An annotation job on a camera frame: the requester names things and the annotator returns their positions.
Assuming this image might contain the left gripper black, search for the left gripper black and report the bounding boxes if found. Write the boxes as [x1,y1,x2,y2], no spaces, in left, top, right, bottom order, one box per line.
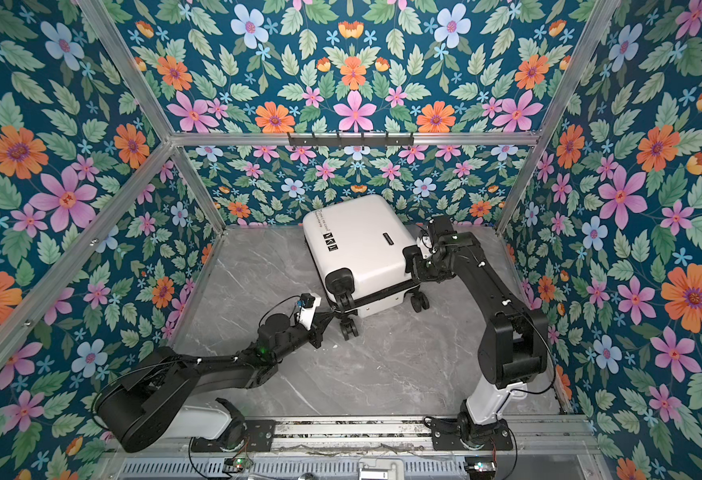
[273,310,337,366]

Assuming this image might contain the white black suitcase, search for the white black suitcase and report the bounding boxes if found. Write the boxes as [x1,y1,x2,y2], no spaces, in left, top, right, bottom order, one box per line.
[302,195,430,340]

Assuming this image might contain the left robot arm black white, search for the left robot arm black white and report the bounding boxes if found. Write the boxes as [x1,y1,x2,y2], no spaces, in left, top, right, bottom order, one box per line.
[92,311,335,453]

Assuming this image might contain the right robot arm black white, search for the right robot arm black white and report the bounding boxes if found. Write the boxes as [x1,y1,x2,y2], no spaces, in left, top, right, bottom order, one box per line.
[410,216,550,449]

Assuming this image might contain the black coat hook rack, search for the black coat hook rack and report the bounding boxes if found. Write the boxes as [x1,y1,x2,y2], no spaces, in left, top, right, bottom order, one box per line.
[287,132,415,148]

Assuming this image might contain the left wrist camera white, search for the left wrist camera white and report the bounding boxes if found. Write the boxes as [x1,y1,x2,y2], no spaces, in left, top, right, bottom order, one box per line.
[296,293,322,331]

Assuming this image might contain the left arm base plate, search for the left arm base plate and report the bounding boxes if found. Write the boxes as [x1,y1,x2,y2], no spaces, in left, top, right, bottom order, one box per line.
[190,420,277,453]

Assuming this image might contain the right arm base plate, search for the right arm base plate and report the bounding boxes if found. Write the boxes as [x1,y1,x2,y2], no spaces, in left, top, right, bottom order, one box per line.
[423,414,515,451]

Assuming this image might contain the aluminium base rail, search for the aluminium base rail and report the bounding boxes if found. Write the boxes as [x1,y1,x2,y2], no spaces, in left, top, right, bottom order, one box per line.
[107,415,601,457]

